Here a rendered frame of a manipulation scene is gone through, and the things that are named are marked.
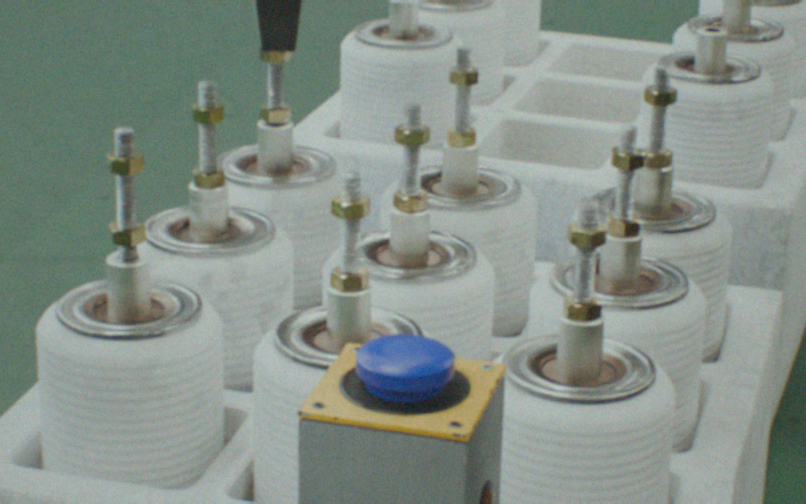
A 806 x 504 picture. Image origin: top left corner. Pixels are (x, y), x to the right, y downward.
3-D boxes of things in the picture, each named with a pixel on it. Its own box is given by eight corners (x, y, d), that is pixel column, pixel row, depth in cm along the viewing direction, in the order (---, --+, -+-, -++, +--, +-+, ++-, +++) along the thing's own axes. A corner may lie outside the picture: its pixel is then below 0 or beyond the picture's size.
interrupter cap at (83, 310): (32, 336, 102) (32, 324, 102) (88, 281, 109) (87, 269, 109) (174, 354, 101) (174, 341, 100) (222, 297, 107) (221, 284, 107)
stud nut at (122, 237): (125, 249, 102) (124, 234, 102) (101, 241, 103) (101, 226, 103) (153, 239, 103) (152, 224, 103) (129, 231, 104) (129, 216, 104)
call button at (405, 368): (463, 383, 84) (465, 338, 83) (439, 424, 80) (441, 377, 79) (371, 370, 85) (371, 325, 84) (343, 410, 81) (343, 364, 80)
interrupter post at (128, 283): (99, 322, 104) (97, 263, 103) (116, 305, 106) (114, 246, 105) (143, 328, 103) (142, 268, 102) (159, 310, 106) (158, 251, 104)
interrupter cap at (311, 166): (353, 162, 128) (353, 151, 128) (310, 200, 122) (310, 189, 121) (243, 147, 130) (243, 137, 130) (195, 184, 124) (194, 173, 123)
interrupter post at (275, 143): (300, 169, 127) (300, 119, 125) (286, 181, 125) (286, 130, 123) (265, 164, 127) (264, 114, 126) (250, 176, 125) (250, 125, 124)
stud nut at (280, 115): (261, 123, 124) (261, 110, 123) (258, 115, 125) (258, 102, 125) (293, 122, 124) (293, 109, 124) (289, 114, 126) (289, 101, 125)
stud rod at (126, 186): (128, 274, 103) (124, 134, 100) (114, 269, 104) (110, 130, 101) (142, 269, 104) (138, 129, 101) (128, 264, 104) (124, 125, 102)
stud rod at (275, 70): (268, 146, 125) (268, 27, 122) (266, 141, 126) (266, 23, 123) (284, 145, 125) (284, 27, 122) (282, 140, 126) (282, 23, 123)
